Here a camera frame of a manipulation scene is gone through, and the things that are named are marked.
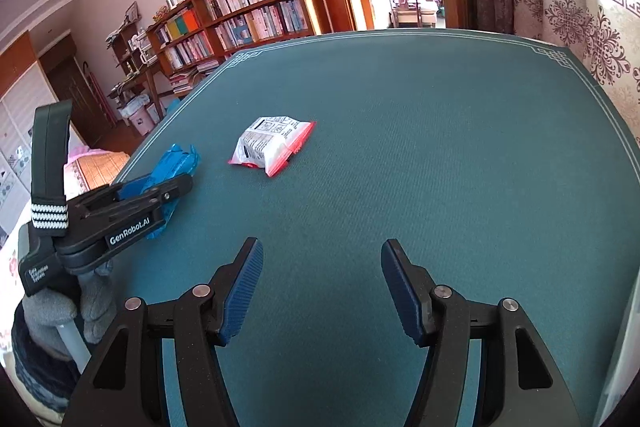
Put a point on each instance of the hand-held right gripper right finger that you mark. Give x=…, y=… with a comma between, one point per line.
x=402, y=292

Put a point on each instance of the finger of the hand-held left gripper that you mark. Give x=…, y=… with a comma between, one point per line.
x=170, y=187

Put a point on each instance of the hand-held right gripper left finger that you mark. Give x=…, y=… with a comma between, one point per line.
x=242, y=292

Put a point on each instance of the blue packet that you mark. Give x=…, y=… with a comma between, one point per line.
x=175, y=162

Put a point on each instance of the stack of books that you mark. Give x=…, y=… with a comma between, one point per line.
x=192, y=77

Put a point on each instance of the person's left hand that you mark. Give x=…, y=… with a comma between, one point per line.
x=97, y=302

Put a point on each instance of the teal table mat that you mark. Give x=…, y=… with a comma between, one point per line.
x=400, y=132

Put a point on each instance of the person's left forearm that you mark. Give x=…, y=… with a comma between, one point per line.
x=40, y=382

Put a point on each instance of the pink bin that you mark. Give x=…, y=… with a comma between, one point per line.
x=142, y=122

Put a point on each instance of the red and white snack packet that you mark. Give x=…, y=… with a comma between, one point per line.
x=265, y=142

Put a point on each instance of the small wooden shelf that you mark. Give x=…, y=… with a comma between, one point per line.
x=132, y=72

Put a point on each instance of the white patterned curtain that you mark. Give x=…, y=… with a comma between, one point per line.
x=590, y=22

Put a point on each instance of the bed with pink blanket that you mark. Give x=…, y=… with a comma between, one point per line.
x=95, y=167

